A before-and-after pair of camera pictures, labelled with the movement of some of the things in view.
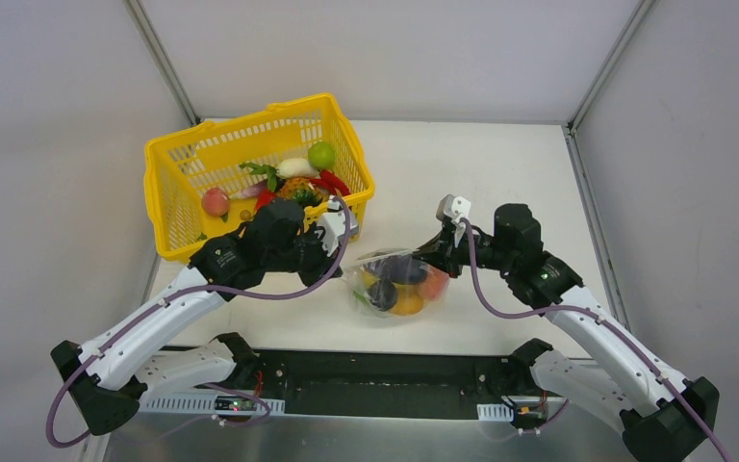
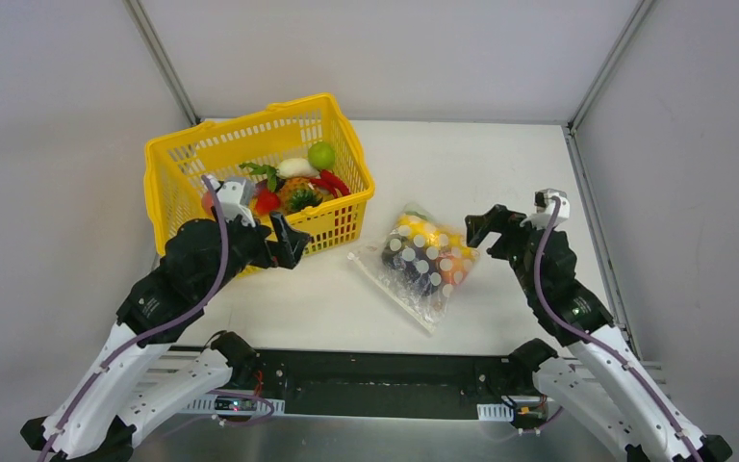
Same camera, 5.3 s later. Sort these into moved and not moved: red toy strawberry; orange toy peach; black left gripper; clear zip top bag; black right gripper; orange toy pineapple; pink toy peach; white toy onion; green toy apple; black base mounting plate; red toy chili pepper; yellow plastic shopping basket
Moved: black left gripper; clear zip top bag; black right gripper; orange toy peach
Not moved: pink toy peach; red toy chili pepper; green toy apple; red toy strawberry; yellow plastic shopping basket; black base mounting plate; orange toy pineapple; white toy onion
